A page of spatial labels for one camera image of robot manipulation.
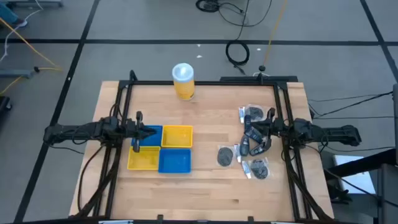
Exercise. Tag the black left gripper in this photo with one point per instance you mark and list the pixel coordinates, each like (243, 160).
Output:
(133, 130)

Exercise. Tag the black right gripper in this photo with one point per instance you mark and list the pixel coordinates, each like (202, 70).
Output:
(275, 127)

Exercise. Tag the small white toothpaste tube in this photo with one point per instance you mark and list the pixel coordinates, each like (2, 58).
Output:
(241, 115)
(246, 170)
(237, 154)

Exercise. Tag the white packet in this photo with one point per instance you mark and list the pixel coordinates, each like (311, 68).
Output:
(260, 169)

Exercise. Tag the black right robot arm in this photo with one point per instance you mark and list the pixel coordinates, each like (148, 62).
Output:
(326, 132)

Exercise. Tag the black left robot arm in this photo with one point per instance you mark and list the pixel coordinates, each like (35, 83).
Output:
(77, 130)

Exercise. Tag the blue plastic basket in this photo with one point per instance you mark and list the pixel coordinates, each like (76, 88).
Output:
(155, 142)
(174, 161)

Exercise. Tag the yellow plastic basket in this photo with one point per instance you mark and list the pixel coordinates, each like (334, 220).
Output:
(177, 137)
(144, 159)

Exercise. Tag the yellow wipes canister white lid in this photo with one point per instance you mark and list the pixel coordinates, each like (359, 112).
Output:
(184, 88)

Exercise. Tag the grey metal floor beam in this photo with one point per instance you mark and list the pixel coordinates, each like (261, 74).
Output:
(15, 73)

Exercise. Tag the person's leg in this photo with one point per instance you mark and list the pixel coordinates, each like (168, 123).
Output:
(6, 14)

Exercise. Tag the black frame clamp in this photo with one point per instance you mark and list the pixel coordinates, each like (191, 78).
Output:
(133, 76)
(260, 77)

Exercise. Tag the black aluminium table frame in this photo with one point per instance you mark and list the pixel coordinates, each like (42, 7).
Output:
(217, 83)

